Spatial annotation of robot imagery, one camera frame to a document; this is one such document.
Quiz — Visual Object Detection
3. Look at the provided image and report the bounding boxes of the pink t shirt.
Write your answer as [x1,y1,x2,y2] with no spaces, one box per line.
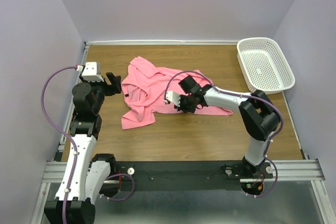
[120,56,234,131]

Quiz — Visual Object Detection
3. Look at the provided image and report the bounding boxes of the white perforated plastic basket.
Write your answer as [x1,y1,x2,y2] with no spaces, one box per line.
[237,37,296,94]

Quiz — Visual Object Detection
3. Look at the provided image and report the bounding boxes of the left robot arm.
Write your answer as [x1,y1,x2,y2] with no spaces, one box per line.
[44,72,121,223]

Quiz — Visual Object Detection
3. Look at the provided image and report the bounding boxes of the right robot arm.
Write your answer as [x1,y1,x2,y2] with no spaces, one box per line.
[174,75,281,174]

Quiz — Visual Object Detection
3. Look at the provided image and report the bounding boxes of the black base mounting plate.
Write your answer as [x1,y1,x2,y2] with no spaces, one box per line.
[115,161,274,191]

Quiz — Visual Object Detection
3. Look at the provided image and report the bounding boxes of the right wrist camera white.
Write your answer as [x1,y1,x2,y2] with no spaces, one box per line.
[164,91,181,111]

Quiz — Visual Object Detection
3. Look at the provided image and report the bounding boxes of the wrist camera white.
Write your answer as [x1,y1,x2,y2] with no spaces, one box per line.
[80,62,104,82]
[164,91,181,111]

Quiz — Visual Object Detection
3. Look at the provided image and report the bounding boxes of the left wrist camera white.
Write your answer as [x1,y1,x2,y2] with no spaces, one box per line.
[80,62,104,82]

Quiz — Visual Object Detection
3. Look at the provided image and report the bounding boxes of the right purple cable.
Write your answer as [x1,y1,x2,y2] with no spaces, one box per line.
[164,71,286,162]

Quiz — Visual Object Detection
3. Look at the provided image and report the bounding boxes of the aluminium frame rail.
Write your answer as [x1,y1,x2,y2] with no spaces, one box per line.
[32,44,328,223]

